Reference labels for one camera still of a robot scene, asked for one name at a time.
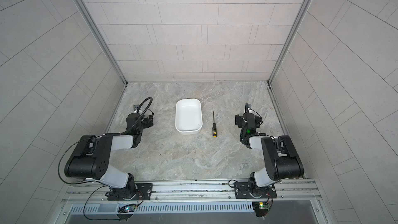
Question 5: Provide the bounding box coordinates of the aluminium mounting rail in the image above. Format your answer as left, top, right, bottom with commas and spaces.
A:
58, 179, 322, 204

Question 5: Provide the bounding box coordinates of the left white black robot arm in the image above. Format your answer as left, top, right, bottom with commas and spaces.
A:
64, 105, 154, 203

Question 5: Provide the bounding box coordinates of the right green circuit board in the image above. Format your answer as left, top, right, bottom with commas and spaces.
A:
252, 202, 271, 218

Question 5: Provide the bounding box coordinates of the left green circuit board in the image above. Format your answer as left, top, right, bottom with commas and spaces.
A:
118, 204, 137, 214

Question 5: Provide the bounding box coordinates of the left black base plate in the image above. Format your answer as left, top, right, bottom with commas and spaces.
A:
105, 183, 153, 201

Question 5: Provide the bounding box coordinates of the black yellow handled screwdriver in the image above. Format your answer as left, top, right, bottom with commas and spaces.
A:
212, 112, 217, 138

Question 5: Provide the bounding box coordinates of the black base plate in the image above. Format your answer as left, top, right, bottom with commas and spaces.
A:
229, 181, 277, 199
105, 183, 153, 201

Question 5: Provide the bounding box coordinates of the white slotted cable duct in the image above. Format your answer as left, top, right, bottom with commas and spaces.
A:
70, 202, 254, 216

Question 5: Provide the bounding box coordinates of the white rectangular plastic bin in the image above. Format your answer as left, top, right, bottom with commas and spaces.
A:
175, 99, 203, 135

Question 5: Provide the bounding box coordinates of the green circuit board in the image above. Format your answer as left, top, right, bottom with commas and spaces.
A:
252, 202, 271, 218
118, 204, 137, 214

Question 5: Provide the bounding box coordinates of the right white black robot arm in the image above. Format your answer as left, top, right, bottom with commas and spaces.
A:
235, 103, 304, 198

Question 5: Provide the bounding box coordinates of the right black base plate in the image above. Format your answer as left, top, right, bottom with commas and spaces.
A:
229, 181, 277, 199

